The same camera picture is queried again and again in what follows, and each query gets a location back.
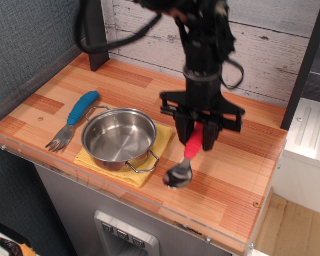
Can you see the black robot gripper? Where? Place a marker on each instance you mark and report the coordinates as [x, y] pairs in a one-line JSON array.
[[201, 101]]

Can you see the red handled metal spoon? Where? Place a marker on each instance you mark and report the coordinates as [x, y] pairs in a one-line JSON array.
[[181, 174]]

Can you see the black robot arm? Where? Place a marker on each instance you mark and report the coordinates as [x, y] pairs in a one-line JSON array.
[[207, 42]]

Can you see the silver metal pot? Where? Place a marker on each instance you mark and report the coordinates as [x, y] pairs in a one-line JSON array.
[[120, 137]]

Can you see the yellow folded cloth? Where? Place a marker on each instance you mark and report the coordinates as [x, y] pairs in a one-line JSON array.
[[126, 174]]

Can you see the white toy sink unit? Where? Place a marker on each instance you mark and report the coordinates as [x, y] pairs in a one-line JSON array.
[[297, 176]]

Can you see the clear acrylic edge guard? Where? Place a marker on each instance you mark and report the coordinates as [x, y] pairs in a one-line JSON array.
[[223, 201]]

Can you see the silver dispenser panel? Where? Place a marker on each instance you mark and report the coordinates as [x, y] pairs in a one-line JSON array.
[[121, 238]]

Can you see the grey cabinet front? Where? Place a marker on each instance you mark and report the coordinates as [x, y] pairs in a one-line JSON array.
[[76, 204]]

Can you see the orange object at corner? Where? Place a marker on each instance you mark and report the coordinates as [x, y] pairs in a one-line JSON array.
[[27, 251]]

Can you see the dark grey right post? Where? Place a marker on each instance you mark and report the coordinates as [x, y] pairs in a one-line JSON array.
[[303, 73]]

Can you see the dark grey post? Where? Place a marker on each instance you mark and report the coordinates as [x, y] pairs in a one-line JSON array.
[[303, 73], [94, 31]]

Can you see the blue handled metal fork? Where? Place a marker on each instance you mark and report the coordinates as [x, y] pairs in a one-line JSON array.
[[63, 137]]

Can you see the dark grey left post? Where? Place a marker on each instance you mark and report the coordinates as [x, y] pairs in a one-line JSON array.
[[94, 31]]

